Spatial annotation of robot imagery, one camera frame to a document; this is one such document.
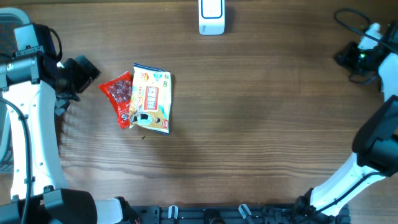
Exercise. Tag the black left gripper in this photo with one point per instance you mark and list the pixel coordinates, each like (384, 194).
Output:
(85, 76)

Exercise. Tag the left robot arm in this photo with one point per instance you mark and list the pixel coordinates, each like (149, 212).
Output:
(36, 90)

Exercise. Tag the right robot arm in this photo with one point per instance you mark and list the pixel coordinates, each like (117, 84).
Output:
(374, 147)

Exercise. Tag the white barcode scanner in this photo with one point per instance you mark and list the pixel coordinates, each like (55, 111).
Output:
(211, 17)

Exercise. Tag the red candy bag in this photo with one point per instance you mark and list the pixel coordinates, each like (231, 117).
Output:
(118, 92)

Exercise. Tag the yellow wet wipes pack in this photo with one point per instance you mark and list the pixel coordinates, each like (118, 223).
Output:
(151, 99)

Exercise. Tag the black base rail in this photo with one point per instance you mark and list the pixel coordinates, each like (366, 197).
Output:
(243, 214)

